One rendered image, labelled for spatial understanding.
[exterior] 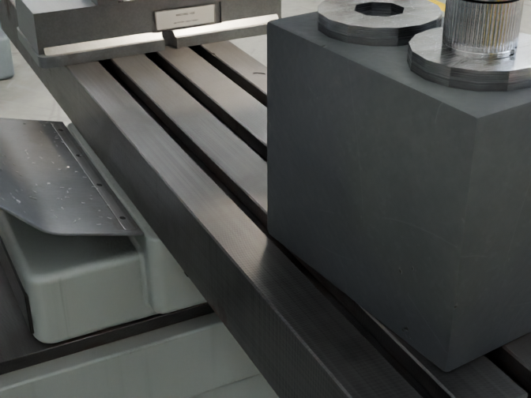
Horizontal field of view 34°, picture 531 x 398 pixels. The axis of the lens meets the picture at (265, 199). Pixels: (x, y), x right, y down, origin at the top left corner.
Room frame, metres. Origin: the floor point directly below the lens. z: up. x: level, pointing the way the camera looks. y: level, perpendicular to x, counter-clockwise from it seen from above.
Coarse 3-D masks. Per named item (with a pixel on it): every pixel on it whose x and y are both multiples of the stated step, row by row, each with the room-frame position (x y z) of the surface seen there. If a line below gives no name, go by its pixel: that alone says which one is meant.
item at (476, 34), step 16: (448, 0) 0.53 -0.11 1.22; (464, 0) 0.51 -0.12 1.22; (480, 0) 0.51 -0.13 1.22; (496, 0) 0.51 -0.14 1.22; (512, 0) 0.51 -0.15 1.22; (448, 16) 0.52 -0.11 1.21; (464, 16) 0.51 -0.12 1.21; (480, 16) 0.51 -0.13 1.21; (496, 16) 0.51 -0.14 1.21; (512, 16) 0.51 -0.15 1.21; (448, 32) 0.52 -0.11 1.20; (464, 32) 0.51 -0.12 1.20; (480, 32) 0.51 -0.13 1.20; (496, 32) 0.51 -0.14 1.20; (512, 32) 0.51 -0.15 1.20; (448, 48) 0.52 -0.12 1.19; (464, 48) 0.51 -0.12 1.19; (480, 48) 0.51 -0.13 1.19; (496, 48) 0.51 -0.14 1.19; (512, 48) 0.51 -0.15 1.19
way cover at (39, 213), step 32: (0, 128) 0.97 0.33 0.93; (32, 128) 1.00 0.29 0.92; (64, 128) 1.02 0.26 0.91; (0, 160) 0.85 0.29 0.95; (32, 160) 0.89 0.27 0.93; (64, 160) 0.91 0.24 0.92; (0, 192) 0.74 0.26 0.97; (32, 192) 0.80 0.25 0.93; (64, 192) 0.82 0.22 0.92; (96, 192) 0.84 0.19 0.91; (32, 224) 0.71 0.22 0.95; (64, 224) 0.74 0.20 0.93; (128, 224) 0.77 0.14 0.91
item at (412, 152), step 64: (384, 0) 0.63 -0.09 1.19; (320, 64) 0.57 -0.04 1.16; (384, 64) 0.53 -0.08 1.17; (448, 64) 0.50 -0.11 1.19; (512, 64) 0.50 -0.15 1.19; (320, 128) 0.57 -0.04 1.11; (384, 128) 0.51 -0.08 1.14; (448, 128) 0.46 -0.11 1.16; (512, 128) 0.46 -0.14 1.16; (320, 192) 0.57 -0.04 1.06; (384, 192) 0.51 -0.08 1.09; (448, 192) 0.46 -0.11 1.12; (512, 192) 0.47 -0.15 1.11; (320, 256) 0.56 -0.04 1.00; (384, 256) 0.50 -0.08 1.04; (448, 256) 0.45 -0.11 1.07; (512, 256) 0.47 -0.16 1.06; (384, 320) 0.50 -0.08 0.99; (448, 320) 0.45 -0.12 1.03; (512, 320) 0.48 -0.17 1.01
